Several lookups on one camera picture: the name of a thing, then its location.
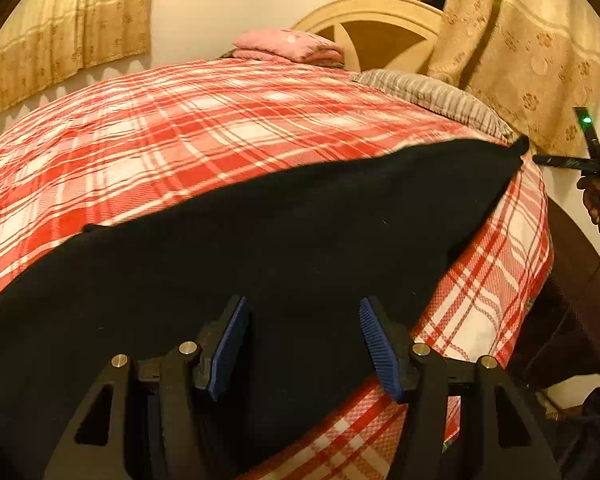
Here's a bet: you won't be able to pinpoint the long beige patterned curtain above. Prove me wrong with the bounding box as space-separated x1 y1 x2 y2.
342 0 600 158

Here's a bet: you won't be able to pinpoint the cream wooden headboard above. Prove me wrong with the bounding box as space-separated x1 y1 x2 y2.
292 0 446 73

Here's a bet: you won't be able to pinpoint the red plaid bed sheet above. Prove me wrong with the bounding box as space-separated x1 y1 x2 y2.
0 57 555 480

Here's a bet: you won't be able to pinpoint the striped pillow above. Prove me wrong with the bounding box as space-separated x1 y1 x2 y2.
350 69 516 143

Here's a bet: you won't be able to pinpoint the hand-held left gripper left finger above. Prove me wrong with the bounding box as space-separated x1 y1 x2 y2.
44 295 252 480

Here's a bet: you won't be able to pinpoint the short beige window curtain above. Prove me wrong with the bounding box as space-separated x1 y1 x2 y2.
0 0 157 116

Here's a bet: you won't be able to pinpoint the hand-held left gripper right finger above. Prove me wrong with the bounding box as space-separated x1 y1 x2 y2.
358 296 563 480

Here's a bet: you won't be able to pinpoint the dark wooden bedside table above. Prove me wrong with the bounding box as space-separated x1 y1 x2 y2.
510 197 600 391

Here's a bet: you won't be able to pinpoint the black pants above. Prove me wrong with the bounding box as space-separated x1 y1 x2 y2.
0 136 531 480

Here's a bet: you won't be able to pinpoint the dark cloth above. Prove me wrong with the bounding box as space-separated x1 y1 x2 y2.
545 387 600 480

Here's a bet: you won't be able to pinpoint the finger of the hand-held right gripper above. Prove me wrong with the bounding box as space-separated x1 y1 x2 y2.
532 155 593 170

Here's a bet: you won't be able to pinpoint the person's right hand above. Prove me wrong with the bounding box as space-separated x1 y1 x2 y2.
577 173 600 233

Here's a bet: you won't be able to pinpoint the pink folded pillow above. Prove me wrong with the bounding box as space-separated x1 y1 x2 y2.
231 29 345 66

